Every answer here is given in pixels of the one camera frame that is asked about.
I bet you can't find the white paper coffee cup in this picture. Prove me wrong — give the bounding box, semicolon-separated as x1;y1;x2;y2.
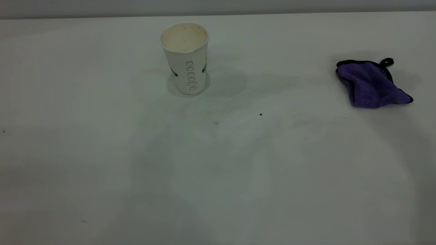
159;22;209;96

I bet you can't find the purple cloth with black trim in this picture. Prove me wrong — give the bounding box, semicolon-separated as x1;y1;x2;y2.
336;58;414;109

